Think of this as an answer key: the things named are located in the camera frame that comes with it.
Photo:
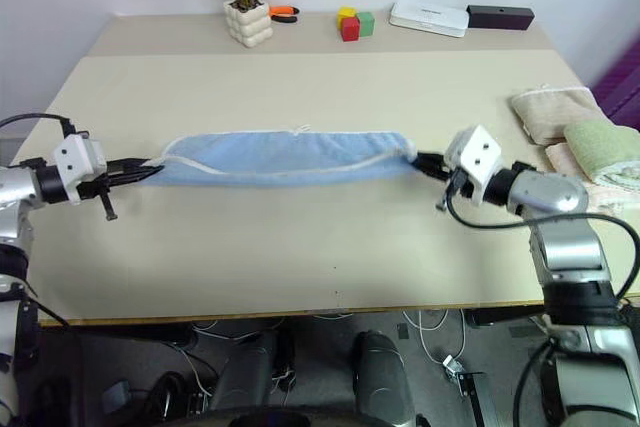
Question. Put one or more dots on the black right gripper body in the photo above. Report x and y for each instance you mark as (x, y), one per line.
(450, 182)

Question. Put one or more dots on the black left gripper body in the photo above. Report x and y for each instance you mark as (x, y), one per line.
(95, 186)

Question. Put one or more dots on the light blue towel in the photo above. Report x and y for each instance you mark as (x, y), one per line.
(300, 157)

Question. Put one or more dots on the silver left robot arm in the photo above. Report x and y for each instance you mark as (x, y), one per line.
(15, 187)

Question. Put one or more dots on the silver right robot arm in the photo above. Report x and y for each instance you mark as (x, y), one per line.
(565, 247)

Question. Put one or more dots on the folded beige towel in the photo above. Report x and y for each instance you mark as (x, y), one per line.
(550, 109)

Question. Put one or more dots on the folded pink towel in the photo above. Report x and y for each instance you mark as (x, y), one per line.
(607, 194)

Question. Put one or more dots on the rolled green towel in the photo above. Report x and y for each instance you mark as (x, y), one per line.
(605, 147)

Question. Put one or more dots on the flat white box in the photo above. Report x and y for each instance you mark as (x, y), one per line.
(429, 18)

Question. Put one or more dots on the green cube block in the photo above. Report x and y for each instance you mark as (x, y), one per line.
(366, 23)

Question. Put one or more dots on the red cube block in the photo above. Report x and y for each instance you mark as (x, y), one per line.
(350, 28)

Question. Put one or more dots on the long black box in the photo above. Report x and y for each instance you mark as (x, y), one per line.
(500, 17)

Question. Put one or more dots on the yellow cube block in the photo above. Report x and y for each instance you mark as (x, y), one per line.
(346, 13)

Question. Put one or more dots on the white bubble plant pot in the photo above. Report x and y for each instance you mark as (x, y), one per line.
(248, 24)

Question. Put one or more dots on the purple ribbed object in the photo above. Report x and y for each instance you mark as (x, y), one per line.
(620, 82)

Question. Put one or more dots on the orange black pliers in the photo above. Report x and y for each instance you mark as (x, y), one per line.
(283, 12)

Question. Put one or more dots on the dark grey rounded shape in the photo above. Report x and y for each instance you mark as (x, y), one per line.
(245, 372)
(382, 377)

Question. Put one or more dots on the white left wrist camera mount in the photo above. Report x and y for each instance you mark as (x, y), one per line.
(75, 154)

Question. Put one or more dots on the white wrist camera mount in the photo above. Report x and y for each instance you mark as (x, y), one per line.
(477, 154)
(75, 154)

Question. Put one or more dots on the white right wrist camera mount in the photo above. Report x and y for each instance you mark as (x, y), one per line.
(477, 154)

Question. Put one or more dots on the grey metal bracket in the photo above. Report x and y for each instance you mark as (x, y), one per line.
(467, 387)

